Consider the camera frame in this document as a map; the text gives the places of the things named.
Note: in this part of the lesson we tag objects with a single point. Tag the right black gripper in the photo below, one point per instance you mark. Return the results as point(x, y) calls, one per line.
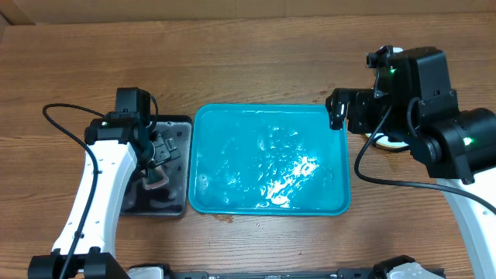
point(352, 110)

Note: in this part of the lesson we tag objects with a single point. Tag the light blue plate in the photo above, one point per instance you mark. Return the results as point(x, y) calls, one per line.
point(382, 142)

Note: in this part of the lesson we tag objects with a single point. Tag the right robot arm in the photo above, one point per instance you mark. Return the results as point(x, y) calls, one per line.
point(413, 104)

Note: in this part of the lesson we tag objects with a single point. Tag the pink green sponge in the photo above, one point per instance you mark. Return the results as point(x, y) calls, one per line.
point(155, 178)

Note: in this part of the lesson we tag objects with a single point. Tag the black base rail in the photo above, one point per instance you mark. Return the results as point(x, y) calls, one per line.
point(271, 275)

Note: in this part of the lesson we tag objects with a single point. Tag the black water tray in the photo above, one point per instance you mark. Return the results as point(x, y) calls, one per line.
point(169, 200)

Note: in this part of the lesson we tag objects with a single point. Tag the teal plastic tray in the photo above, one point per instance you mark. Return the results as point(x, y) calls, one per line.
point(249, 159)

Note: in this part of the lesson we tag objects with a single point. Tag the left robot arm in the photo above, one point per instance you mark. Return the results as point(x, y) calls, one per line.
point(116, 144)

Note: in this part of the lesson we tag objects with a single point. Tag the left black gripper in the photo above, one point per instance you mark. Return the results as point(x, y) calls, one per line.
point(156, 136)

